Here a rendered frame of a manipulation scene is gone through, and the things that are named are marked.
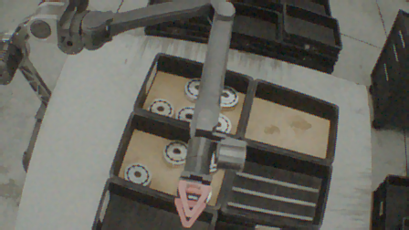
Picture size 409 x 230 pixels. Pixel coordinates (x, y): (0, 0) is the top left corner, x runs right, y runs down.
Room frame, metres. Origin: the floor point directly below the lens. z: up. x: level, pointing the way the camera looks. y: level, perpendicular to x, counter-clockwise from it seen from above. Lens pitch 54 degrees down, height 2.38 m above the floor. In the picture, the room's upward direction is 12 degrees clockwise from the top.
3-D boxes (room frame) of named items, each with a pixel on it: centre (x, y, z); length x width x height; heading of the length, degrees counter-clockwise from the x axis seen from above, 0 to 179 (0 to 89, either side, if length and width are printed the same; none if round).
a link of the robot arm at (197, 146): (0.56, -0.01, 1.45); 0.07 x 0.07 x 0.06; 2
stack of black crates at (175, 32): (2.10, 0.26, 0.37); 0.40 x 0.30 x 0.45; 91
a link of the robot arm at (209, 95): (0.82, 0.00, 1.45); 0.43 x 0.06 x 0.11; 1
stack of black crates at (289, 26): (2.13, -0.54, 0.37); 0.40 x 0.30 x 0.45; 91
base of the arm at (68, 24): (0.90, 0.45, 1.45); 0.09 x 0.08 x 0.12; 1
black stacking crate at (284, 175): (0.80, -0.33, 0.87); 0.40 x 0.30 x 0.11; 85
